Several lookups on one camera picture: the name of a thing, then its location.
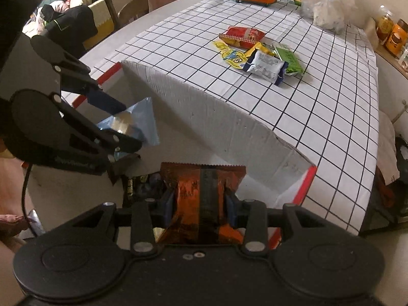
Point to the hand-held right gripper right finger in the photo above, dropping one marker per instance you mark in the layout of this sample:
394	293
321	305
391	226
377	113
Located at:
231	207

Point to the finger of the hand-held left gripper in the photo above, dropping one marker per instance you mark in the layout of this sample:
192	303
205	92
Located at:
105	102
105	137

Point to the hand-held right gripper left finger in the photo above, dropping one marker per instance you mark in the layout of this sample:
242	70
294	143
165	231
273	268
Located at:
167	202

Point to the orange brown snack packet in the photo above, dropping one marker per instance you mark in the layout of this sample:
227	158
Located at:
191	197

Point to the black snack packet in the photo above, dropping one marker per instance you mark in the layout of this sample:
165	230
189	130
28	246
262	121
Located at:
140	188

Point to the light blue snack packet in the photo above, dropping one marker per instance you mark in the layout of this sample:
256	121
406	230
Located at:
145	118

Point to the white red-edged cardboard box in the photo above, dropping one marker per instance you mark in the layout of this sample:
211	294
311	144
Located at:
223	124

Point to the yellow sachet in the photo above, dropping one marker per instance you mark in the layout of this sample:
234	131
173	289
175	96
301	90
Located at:
221	46

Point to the yellow cartoon snack packet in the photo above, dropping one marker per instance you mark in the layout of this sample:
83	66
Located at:
234	59

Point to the white printed snack packet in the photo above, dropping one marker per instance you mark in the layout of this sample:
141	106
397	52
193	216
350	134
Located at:
266	67

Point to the red snack packet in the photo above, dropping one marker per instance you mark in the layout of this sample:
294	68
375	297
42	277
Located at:
242	35

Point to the green snack packet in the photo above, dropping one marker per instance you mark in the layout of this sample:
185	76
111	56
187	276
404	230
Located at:
291	59

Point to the person's left hand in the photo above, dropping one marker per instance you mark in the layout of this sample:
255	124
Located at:
11	191

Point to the black jacket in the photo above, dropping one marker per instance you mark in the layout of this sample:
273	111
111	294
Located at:
73	28

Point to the yellow white blanket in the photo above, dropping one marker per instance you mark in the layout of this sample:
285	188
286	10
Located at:
102	19

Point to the wooden chair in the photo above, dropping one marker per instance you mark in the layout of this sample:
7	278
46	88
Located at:
134	9

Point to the white black-checked tablecloth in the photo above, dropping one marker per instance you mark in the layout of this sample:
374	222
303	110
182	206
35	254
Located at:
318	118

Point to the white cloth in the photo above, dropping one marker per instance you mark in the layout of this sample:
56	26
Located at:
387	149

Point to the clear plastic bag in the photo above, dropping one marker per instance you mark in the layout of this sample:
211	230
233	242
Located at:
325	3

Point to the amber bottle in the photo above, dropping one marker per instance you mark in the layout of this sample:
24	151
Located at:
384	28

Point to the orange bottle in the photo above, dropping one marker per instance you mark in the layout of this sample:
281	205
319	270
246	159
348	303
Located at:
397	38

